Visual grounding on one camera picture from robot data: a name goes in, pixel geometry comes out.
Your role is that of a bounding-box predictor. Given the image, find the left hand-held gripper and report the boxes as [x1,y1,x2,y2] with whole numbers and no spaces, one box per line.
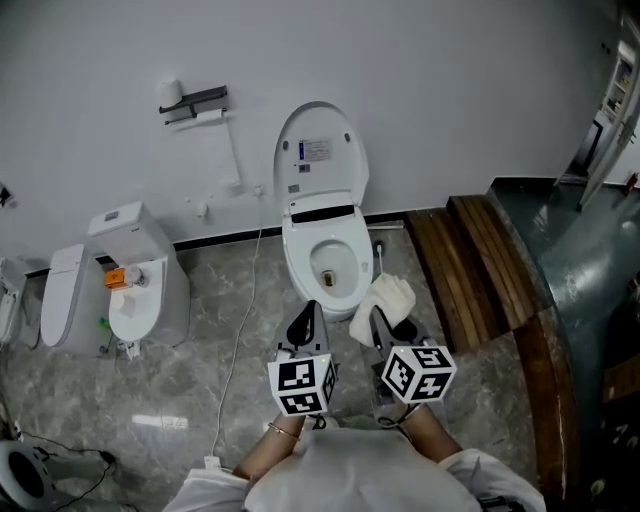
[267,299,338,417]

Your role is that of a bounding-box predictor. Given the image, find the curved wooden planks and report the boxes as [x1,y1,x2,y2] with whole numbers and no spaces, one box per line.
[404,195,551,354]

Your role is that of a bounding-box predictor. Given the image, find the person's white shirt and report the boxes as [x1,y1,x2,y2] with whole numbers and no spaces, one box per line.
[164,427,549,512]

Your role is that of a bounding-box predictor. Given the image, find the black wall shelf paper holder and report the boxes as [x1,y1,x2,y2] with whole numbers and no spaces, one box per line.
[158,85,229,126]

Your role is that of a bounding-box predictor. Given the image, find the curved wooden base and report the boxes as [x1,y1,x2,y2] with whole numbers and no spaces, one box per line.
[514,299,581,504]

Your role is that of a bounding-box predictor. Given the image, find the white square tank toilet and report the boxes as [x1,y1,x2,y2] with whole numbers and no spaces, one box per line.
[87,201,191,359]

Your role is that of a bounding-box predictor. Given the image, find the white cleaning cloth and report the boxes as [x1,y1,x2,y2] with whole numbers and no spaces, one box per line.
[348,273,417,347]

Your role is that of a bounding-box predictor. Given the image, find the black floor cable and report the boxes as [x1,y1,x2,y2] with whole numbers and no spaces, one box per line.
[19,430,119,506]

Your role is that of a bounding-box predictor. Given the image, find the white smart toilet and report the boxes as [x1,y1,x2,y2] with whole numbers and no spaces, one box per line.
[280,192,375,323]

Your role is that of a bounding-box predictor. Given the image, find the person's left forearm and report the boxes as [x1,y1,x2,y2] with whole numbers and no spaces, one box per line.
[233,413,307,482]

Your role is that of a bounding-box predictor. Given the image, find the dark green metal tank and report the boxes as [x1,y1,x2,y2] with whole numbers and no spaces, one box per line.
[487,177,640,506]

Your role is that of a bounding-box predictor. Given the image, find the white ring device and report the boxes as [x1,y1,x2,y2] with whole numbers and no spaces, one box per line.
[0,440,56,509]

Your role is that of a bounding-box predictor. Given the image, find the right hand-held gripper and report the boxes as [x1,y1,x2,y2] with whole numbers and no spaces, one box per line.
[369,305,459,419]

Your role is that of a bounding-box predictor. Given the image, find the white power cable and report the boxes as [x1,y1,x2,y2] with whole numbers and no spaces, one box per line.
[203,192,266,471]

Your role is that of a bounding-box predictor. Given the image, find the hanging toilet paper roll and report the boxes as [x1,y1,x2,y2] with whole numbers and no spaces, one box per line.
[195,109,242,189]

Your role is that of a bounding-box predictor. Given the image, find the person's right forearm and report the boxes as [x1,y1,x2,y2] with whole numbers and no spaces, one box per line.
[399,402,464,464]

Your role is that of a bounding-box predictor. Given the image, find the gold bracelet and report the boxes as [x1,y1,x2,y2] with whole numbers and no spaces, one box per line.
[267,422,302,441]

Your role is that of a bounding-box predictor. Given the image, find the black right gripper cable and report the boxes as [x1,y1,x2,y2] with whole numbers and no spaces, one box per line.
[377,402,421,430]

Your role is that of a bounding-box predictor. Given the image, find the white door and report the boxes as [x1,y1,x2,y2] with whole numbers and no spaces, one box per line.
[579,14,640,211]

